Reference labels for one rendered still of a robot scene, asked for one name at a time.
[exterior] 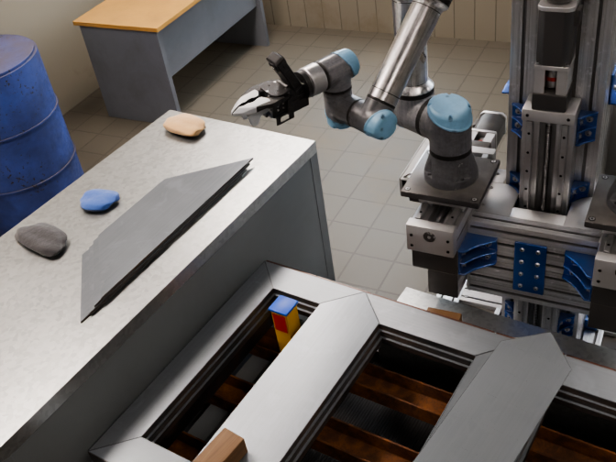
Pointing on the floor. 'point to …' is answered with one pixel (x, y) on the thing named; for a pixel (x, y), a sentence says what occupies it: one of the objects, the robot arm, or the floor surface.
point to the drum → (30, 135)
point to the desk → (159, 46)
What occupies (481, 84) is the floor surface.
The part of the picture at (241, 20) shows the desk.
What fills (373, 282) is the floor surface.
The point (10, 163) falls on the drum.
